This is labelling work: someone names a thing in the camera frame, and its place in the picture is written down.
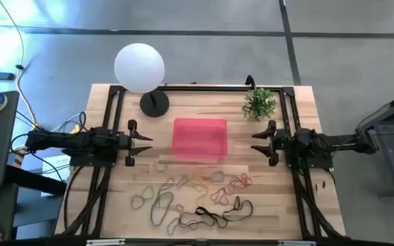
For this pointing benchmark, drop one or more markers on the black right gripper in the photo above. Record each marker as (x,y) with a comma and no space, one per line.
(277,141)

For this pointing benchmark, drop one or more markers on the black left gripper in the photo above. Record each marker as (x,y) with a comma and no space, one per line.
(128,141)

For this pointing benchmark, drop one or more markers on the small light green rubber band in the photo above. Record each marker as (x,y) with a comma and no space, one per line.
(156,166)

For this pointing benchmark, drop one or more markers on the red rubber band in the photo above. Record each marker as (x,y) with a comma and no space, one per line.
(248,177)
(214,196)

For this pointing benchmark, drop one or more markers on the brown rubber band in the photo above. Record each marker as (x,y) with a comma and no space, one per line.
(169,181)

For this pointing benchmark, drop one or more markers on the small grey rubber band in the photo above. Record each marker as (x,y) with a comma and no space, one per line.
(132,202)

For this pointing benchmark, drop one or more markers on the grey-green rubber band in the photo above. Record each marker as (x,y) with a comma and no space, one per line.
(212,176)

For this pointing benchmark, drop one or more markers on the thin black rubber band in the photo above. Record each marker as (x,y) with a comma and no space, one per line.
(251,209)

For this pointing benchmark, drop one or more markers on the large teal-grey rubber band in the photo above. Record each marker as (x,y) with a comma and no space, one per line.
(152,212)

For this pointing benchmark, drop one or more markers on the yellow rubber band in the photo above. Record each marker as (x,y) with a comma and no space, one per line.
(197,184)
(204,196)

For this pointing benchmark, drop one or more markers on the blue rubber band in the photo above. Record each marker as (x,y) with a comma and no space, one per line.
(168,229)

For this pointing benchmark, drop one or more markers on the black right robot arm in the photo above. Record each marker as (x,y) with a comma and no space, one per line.
(340,141)

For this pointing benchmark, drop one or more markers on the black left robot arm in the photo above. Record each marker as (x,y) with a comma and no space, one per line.
(63,140)

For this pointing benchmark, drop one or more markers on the pink translucent plastic bin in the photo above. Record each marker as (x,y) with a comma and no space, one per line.
(200,138)

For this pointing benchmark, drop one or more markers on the small potted green plant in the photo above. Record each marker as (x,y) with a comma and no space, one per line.
(259,102)

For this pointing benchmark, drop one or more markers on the white globe lamp black base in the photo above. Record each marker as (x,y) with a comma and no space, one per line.
(139,66)

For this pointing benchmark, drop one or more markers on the white paper sheet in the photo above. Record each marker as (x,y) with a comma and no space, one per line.
(56,164)

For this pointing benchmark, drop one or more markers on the grey side table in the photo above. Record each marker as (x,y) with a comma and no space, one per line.
(383,160)

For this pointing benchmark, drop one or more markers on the black frame clamp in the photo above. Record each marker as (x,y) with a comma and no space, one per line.
(250,82)

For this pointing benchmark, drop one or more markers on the black metal table frame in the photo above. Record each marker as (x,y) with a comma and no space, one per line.
(217,88)

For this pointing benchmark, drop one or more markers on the silver metal bracket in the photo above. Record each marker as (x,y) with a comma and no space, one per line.
(104,242)
(296,243)

